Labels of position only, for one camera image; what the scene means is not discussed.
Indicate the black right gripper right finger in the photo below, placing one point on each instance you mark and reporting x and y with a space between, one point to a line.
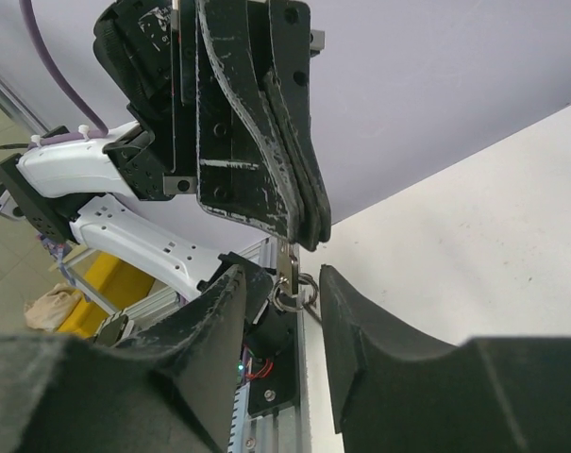
393 388

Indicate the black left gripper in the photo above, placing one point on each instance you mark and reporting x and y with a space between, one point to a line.
214 86

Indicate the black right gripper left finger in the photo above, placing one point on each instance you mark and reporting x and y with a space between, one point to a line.
191 358

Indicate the silver key pair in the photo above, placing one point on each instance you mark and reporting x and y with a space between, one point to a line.
293 291

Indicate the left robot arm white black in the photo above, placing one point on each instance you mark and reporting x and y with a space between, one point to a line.
63 178

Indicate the yellow bin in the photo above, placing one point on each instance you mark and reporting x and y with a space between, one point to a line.
118 282

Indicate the beige cloth bag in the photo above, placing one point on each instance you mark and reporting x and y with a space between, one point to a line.
50 310

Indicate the white perforated cable duct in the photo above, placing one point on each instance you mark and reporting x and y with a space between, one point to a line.
238 420

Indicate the aluminium mounting rail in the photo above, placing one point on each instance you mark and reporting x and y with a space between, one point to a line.
190 271

